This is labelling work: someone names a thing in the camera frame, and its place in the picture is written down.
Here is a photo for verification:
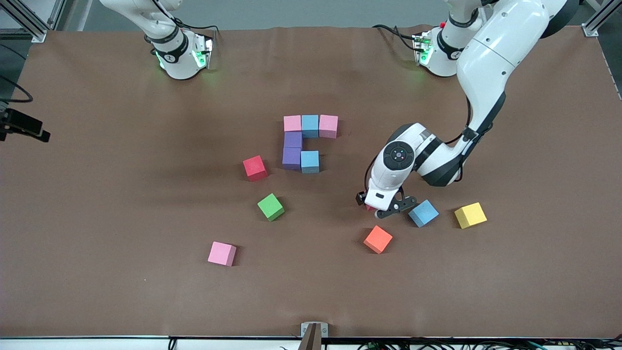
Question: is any orange foam cube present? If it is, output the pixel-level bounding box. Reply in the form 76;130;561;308
363;225;394;255

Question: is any yellow foam cube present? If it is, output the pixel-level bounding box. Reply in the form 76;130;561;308
454;202;488;230

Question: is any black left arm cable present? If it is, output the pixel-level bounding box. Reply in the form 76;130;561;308
363;95;486;197

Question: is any black base cable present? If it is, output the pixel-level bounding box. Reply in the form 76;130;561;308
372;23;419;52

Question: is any base connector box green light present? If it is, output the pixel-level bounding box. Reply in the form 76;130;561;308
192;34;215;69
412;30;434;67

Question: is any brown table mat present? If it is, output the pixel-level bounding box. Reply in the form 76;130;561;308
0;24;622;339

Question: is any blue foam cube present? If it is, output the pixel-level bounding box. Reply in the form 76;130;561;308
301;115;320;139
408;199;439;228
301;151;320;174

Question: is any green foam cube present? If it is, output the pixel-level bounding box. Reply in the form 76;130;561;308
257;192;286;222

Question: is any aluminium frame post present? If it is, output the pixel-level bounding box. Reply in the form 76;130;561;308
0;0;66;43
581;0;622;37

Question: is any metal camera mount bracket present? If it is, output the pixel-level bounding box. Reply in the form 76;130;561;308
299;322;329;350

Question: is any red foam cube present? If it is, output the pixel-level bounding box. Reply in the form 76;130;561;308
242;155;269;182

